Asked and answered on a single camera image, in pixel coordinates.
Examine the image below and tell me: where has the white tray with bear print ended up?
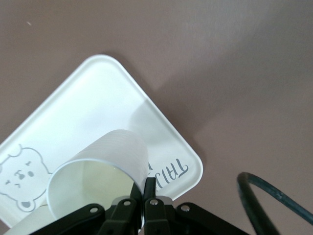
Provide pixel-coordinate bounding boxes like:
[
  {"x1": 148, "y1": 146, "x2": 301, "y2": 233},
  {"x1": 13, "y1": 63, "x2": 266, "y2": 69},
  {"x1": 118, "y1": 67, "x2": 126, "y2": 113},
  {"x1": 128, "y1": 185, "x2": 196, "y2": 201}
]
[{"x1": 0, "y1": 54, "x2": 203, "y2": 235}]

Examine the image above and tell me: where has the white plastic cup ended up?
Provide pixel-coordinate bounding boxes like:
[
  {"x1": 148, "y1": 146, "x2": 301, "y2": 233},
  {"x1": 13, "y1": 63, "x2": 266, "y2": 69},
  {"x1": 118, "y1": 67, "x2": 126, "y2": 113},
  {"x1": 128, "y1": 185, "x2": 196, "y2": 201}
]
[{"x1": 46, "y1": 129, "x2": 149, "y2": 221}]

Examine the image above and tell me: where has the black cable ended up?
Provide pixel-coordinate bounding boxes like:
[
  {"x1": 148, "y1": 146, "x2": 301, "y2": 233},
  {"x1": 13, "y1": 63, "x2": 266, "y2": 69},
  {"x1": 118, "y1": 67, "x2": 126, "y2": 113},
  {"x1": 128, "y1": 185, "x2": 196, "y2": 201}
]
[{"x1": 237, "y1": 172, "x2": 313, "y2": 235}]

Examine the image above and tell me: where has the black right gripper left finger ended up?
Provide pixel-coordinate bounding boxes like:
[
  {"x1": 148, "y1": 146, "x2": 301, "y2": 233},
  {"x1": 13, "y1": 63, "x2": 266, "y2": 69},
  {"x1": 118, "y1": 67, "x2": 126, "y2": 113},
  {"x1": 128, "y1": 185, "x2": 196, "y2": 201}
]
[{"x1": 26, "y1": 183, "x2": 143, "y2": 235}]

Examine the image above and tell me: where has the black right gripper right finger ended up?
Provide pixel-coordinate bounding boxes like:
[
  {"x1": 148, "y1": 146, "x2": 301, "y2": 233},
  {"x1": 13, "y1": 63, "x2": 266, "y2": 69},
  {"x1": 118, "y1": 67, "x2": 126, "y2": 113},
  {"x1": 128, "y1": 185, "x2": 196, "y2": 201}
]
[{"x1": 143, "y1": 178, "x2": 247, "y2": 235}]

